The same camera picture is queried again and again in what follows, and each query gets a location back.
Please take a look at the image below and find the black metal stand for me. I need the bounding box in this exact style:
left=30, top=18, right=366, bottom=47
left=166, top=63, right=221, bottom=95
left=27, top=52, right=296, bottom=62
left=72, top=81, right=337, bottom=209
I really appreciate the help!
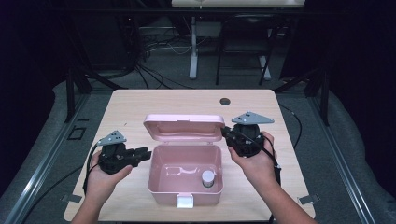
left=274, top=66, right=332, bottom=127
left=64, top=66, right=129, bottom=124

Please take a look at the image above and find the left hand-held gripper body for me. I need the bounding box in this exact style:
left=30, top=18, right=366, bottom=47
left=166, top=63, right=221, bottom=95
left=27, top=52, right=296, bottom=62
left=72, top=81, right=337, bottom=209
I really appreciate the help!
left=96, top=130, right=139, bottom=175

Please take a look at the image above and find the person's right hand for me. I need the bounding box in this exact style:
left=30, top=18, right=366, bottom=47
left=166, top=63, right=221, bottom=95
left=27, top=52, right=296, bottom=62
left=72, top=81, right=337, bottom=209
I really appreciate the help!
left=228, top=132, right=278, bottom=188

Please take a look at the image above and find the right hand-held gripper cable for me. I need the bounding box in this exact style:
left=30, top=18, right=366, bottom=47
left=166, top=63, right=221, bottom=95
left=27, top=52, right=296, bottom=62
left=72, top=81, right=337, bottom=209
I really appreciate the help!
left=237, top=129, right=283, bottom=189

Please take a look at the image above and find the black floor cable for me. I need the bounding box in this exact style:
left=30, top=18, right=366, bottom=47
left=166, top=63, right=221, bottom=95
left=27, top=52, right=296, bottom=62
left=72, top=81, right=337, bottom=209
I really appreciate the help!
left=21, top=165, right=84, bottom=224
left=278, top=103, right=304, bottom=150

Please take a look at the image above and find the small white-capped bottle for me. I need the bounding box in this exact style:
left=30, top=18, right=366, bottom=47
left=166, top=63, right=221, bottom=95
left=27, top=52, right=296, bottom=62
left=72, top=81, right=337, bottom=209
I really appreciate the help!
left=201, top=169, right=216, bottom=189

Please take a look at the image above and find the left hand-held gripper cable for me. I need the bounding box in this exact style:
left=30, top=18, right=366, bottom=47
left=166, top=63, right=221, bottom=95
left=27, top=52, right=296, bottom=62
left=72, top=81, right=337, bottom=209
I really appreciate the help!
left=82, top=142, right=105, bottom=196

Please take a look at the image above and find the white standing desk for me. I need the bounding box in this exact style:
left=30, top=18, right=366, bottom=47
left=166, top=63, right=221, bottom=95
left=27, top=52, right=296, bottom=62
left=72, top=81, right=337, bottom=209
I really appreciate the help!
left=171, top=0, right=307, bottom=81

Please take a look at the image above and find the person's left hand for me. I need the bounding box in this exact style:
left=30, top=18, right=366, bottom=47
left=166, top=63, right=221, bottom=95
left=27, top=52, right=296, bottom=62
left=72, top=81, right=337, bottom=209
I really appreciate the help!
left=85, top=151, right=134, bottom=202

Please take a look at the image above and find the tangle of floor cables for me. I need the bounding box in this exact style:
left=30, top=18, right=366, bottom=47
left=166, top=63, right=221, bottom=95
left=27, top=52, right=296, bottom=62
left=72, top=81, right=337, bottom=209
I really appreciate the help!
left=134, top=27, right=194, bottom=91

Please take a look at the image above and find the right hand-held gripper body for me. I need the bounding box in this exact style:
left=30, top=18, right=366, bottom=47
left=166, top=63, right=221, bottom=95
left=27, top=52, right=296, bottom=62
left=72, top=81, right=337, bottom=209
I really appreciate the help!
left=228, top=111, right=275, bottom=158

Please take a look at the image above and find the aluminium floor rail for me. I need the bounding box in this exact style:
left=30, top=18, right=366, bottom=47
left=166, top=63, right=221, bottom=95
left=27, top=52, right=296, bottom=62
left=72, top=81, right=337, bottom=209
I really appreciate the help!
left=3, top=92, right=91, bottom=224
left=307, top=96, right=376, bottom=224

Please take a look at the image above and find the black chair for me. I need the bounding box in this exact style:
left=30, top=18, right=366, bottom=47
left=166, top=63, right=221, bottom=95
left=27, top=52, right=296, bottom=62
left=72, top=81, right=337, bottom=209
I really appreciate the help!
left=215, top=13, right=281, bottom=87

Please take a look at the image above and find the hand-held gripper cable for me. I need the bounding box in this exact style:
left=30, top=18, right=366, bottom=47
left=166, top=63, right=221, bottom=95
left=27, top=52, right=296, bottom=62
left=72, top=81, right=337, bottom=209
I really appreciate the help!
left=237, top=129, right=283, bottom=189
left=82, top=142, right=105, bottom=196

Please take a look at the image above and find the pink storage box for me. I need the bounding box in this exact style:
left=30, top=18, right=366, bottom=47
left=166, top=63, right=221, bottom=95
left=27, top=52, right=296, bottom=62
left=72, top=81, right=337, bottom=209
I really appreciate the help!
left=143, top=113, right=226, bottom=209

